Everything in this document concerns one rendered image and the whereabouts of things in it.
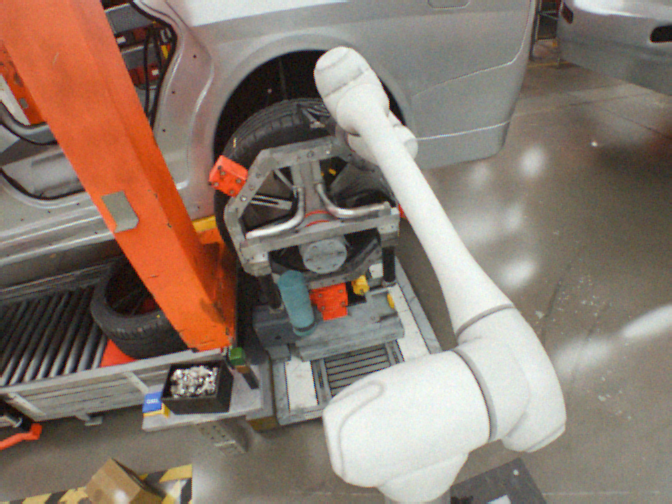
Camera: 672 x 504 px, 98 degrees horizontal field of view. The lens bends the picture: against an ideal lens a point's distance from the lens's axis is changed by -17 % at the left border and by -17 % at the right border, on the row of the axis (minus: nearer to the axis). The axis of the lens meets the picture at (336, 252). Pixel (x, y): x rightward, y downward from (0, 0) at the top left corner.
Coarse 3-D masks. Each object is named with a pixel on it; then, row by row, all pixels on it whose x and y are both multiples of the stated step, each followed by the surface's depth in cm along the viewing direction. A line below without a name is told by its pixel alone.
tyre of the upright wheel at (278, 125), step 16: (272, 112) 107; (288, 112) 103; (240, 128) 113; (256, 128) 102; (272, 128) 98; (288, 128) 98; (304, 128) 99; (320, 128) 100; (240, 144) 102; (256, 144) 99; (272, 144) 100; (240, 160) 101; (224, 208) 110; (224, 224) 114; (224, 240) 118; (352, 256) 134
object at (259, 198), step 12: (348, 168) 112; (288, 180) 111; (336, 180) 114; (372, 192) 120; (264, 204) 115; (276, 204) 116; (288, 204) 117; (360, 204) 142; (252, 216) 134; (288, 216) 120; (252, 228) 121; (348, 240) 138; (360, 240) 133; (276, 252) 128; (288, 252) 136; (348, 252) 134; (288, 264) 131; (300, 264) 133
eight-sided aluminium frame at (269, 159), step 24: (288, 144) 99; (312, 144) 98; (336, 144) 95; (264, 168) 95; (360, 168) 102; (240, 192) 99; (240, 216) 110; (240, 240) 109; (360, 264) 126; (312, 288) 129
